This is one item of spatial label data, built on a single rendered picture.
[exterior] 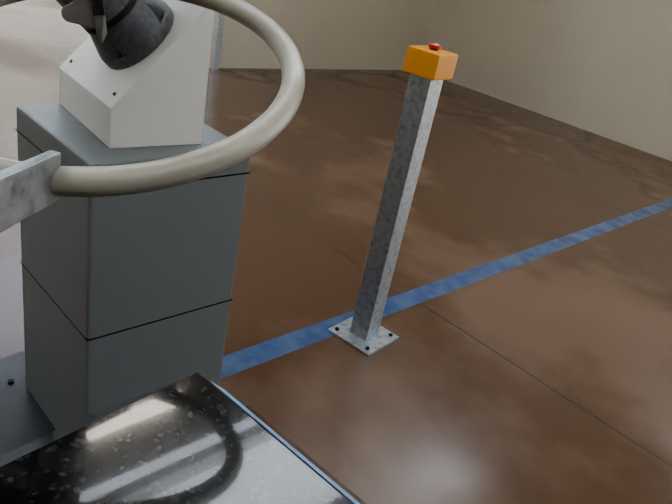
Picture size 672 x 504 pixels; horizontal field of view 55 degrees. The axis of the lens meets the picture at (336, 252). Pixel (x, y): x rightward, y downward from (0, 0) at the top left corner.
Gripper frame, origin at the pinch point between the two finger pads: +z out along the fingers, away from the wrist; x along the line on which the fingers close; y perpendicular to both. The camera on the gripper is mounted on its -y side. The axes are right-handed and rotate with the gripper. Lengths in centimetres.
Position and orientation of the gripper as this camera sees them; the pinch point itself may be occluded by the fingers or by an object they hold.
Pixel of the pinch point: (103, 27)
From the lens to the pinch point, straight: 110.6
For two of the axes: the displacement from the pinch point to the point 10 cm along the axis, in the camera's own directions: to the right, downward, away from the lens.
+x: 2.9, 6.9, -6.6
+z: -1.2, 7.1, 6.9
